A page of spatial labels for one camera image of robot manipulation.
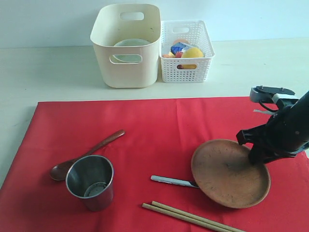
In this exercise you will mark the dark brown spoon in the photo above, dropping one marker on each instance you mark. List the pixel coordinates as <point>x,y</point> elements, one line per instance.
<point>59,172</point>

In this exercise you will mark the light green bowl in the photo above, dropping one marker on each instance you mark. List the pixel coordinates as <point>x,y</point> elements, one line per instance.
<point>129,58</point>

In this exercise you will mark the red tablecloth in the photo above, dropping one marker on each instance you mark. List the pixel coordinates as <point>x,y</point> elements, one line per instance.
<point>160,138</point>

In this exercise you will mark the metal table knife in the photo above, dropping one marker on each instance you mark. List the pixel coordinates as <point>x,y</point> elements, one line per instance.
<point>174,181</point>

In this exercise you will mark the white perforated basket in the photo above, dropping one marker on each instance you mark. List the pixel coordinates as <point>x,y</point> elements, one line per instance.
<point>195,32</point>

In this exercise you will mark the red toy sausage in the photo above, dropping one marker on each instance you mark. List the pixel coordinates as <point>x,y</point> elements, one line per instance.
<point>179,55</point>

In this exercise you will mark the blue white milk carton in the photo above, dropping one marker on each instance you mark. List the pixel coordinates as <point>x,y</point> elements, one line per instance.
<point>180,47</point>

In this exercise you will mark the upper wooden chopstick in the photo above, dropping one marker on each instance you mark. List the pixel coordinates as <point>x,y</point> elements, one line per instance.
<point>163,206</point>

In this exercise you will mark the cream plastic bin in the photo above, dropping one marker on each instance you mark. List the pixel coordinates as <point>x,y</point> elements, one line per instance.
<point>117,22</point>

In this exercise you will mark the fried chicken strip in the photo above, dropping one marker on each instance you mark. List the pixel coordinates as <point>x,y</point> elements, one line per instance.
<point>167,56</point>

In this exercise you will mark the brown wooden plate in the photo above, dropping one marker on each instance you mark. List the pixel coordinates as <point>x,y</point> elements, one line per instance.
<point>221,169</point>

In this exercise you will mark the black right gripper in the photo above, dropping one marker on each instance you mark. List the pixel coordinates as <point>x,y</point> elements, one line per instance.
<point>284,135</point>

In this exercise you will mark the brown egg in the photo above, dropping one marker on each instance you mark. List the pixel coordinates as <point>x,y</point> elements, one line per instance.
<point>180,41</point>

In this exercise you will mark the wooden chopstick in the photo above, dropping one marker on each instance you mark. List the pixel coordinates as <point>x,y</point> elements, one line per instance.
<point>163,206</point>
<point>184,218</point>

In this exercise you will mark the lower wooden chopstick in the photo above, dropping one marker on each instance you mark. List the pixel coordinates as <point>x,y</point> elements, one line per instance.
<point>184,218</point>

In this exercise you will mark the stainless steel cup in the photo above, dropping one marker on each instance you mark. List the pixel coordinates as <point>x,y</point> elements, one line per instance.
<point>90,179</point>

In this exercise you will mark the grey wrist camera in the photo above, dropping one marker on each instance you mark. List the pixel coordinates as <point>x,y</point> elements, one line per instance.
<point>276,95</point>

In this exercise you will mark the yellow lemon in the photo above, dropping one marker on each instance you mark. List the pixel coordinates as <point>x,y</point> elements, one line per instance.
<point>192,52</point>

